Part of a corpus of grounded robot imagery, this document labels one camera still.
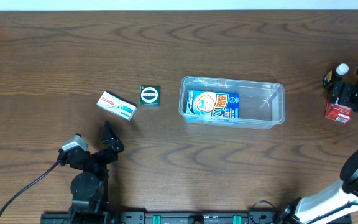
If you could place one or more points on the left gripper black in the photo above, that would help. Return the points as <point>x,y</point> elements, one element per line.
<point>105,154</point>

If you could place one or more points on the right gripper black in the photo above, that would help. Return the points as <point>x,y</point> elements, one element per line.
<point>339,94</point>

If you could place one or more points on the dark bottle white cap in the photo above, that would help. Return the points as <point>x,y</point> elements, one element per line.
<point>334,76</point>

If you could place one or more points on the red Panadol ActiFast box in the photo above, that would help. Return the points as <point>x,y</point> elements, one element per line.
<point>336,112</point>

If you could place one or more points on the blue Cool Fever box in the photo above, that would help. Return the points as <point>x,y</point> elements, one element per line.
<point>213,104</point>

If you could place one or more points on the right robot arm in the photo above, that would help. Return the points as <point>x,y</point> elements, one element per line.
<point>335,202</point>

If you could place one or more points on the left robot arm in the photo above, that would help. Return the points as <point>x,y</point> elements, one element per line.
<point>89,188</point>

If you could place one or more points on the clear plastic container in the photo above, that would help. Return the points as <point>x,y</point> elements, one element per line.
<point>262,104</point>

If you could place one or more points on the white Panadol box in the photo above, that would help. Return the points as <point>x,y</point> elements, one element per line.
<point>117,105</point>

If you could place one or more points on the green square box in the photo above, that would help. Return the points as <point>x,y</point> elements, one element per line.
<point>150,96</point>

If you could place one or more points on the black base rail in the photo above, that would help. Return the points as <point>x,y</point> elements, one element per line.
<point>161,218</point>

